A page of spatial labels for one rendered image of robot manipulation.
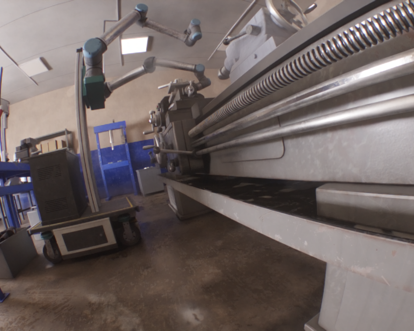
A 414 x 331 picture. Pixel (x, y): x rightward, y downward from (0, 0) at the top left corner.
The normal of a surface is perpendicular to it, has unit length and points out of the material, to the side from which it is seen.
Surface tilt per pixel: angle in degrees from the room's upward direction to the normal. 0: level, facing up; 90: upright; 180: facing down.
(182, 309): 0
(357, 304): 90
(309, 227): 90
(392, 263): 90
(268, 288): 0
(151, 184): 90
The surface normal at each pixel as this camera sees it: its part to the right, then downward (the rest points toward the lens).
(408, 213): -0.92, 0.19
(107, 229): 0.47, -0.04
